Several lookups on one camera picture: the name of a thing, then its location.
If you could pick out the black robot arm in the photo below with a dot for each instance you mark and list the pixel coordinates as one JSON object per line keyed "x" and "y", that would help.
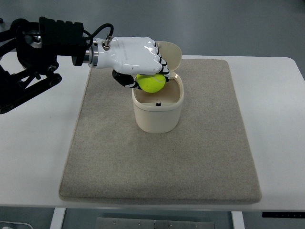
{"x": 38, "y": 44}

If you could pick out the black table control panel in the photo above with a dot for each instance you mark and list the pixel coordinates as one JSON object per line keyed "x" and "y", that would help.
{"x": 284, "y": 215}

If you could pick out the cream bin with lid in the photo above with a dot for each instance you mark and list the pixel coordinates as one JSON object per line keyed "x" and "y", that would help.
{"x": 160, "y": 112}

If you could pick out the white table leg left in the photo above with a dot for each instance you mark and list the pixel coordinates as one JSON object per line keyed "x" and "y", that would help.
{"x": 58, "y": 218}

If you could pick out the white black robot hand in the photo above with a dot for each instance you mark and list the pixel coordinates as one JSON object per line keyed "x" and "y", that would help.
{"x": 127, "y": 56}

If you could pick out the beige felt mat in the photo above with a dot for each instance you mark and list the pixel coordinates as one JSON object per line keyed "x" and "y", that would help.
{"x": 205, "y": 159}

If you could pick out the white table leg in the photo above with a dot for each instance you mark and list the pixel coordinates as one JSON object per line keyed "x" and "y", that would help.
{"x": 58, "y": 218}
{"x": 238, "y": 220}

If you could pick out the yellow tennis ball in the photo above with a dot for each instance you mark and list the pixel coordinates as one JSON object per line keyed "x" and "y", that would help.
{"x": 151, "y": 83}

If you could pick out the white table leg right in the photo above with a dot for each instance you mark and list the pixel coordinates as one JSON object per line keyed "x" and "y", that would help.
{"x": 238, "y": 220}

